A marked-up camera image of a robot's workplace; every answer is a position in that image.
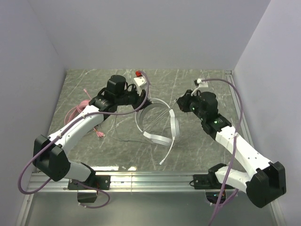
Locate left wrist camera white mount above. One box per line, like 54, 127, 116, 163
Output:
133, 71, 148, 93

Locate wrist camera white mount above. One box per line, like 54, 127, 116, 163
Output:
191, 78, 208, 96
133, 71, 148, 93

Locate aluminium front rail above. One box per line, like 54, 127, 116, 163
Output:
27, 171, 276, 193

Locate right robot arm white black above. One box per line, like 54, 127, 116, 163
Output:
177, 89, 286, 208

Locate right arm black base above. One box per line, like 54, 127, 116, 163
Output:
189, 173, 222, 204

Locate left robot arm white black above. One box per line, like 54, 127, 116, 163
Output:
33, 73, 150, 182

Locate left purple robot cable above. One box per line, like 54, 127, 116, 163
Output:
18, 70, 150, 209

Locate aluminium right side rail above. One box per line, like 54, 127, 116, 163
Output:
224, 71, 254, 147

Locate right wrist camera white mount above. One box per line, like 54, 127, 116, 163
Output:
191, 78, 208, 96

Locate aluminium rail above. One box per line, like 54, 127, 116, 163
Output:
27, 171, 276, 193
224, 71, 254, 147

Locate white headphones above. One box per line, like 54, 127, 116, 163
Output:
135, 98, 181, 165

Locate pink headphones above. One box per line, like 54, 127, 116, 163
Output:
64, 89, 92, 125

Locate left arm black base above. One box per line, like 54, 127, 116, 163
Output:
67, 175, 111, 209

